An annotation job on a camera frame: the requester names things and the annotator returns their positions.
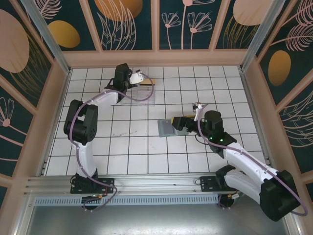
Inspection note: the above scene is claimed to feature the green translucent plastic card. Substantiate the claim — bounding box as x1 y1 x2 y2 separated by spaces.
157 119 188 138

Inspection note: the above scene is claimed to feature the gold card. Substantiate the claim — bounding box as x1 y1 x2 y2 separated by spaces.
139 78 157 87

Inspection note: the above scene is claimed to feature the clear acrylic card stand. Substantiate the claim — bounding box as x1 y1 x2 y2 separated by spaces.
114 80 157 107

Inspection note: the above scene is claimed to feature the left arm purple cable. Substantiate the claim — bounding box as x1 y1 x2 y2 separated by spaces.
64 72 156 212

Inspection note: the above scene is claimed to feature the aluminium side rail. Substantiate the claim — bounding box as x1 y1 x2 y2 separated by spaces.
238 68 277 173
39 68 72 177

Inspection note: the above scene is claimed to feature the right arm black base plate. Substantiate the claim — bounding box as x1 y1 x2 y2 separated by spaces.
200 175 245 194

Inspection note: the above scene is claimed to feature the aluminium frame rail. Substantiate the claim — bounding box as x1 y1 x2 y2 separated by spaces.
23 172 291 196

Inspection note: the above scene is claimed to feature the perforated metal cable duct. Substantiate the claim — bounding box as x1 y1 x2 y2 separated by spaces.
34 195 221 207

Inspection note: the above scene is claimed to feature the aluminium frame post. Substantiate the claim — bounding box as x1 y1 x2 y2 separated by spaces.
239 0 286 73
21 0 72 74

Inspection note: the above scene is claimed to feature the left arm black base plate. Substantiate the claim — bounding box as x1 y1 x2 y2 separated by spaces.
70 177 115 194

